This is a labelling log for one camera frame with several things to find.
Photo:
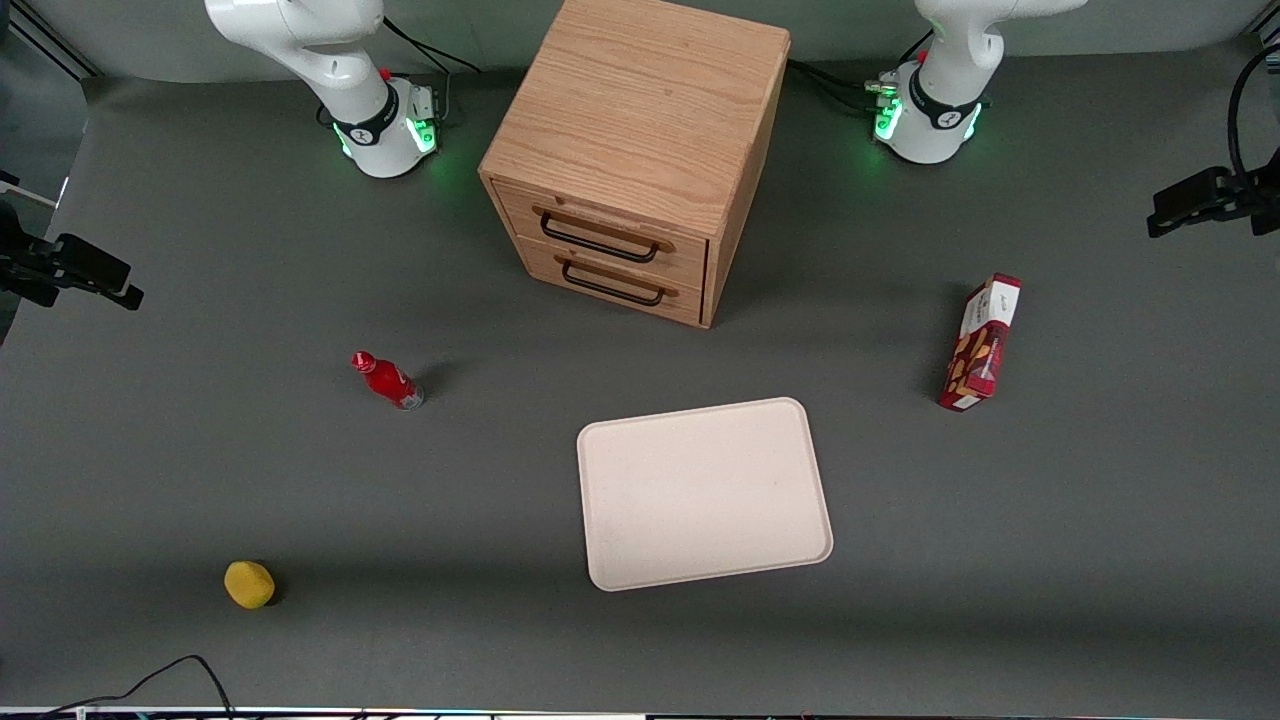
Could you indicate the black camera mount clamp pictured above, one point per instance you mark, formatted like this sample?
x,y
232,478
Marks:
x,y
1210,195
60,265

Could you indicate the red cookie box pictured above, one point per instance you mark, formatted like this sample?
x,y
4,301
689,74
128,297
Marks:
x,y
980,345

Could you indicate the cream rectangular tray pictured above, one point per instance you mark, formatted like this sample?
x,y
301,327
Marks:
x,y
703,492

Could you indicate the wooden two-drawer cabinet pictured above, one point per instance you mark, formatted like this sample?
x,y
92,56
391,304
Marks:
x,y
640,130

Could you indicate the yellow round sponge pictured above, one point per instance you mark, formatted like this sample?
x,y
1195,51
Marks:
x,y
249,584

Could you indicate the red soda bottle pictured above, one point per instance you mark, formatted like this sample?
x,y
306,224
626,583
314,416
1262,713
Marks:
x,y
388,380

